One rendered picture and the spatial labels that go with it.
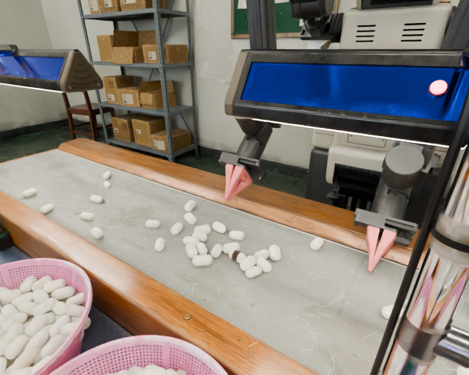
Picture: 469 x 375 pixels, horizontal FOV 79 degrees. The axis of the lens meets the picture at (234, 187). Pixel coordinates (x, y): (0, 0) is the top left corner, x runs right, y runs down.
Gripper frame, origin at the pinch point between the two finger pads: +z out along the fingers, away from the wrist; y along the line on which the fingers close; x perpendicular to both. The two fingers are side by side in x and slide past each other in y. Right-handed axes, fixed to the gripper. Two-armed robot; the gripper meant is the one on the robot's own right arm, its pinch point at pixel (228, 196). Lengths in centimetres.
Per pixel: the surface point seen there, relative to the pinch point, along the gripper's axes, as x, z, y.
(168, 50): 83, -138, -174
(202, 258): -5.8, 14.6, 4.2
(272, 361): -13.1, 22.1, 24.0
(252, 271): -3.7, 12.8, 13.6
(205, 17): 87, -184, -159
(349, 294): 1.2, 9.4, 29.2
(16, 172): -3, 15, -78
